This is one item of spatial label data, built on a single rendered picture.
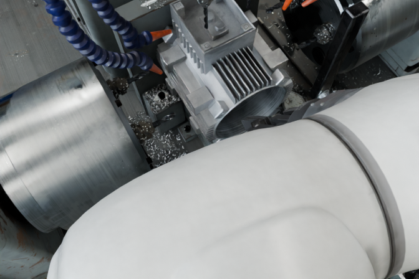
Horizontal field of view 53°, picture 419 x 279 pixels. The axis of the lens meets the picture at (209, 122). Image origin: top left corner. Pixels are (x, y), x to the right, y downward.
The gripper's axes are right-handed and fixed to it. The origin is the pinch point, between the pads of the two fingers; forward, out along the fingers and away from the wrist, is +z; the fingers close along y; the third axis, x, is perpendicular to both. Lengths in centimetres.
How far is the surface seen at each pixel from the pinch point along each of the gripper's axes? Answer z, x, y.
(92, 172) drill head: 10.1, -4.3, 23.0
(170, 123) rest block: 42.0, -1.7, 5.5
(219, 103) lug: 12.9, -4.0, 0.2
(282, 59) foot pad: 15.6, -5.2, -14.6
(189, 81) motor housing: 19.2, -9.2, 1.8
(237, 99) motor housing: 12.7, -3.0, -2.9
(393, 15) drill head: 10.7, -3.1, -35.0
